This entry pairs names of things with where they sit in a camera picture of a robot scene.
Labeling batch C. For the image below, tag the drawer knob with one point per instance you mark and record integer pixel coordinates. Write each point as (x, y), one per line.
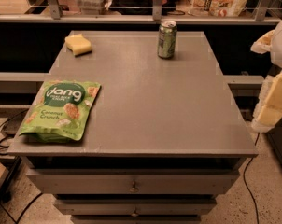
(135, 213)
(133, 188)

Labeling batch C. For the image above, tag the metal railing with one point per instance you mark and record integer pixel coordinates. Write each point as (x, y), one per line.
(66, 11)

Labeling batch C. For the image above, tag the lower drawer knob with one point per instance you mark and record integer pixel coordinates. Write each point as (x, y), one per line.
(135, 213)

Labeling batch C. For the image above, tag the green Dang chips bag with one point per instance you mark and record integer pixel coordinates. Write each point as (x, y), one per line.
(61, 112)

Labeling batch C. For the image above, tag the grey drawer cabinet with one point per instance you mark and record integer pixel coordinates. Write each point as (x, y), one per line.
(171, 126)

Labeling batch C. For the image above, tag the green soda can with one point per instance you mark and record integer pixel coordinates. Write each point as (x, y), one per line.
(167, 39)

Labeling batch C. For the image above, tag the yellow sponge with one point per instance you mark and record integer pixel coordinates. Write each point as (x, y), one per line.
(78, 44)

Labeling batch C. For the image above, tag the top drawer knob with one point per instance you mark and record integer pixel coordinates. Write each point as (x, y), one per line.
(133, 188)

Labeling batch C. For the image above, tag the black bag background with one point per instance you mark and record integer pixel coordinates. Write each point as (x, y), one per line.
(141, 7)

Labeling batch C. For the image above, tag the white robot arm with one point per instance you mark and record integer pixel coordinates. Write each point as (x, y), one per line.
(276, 47)

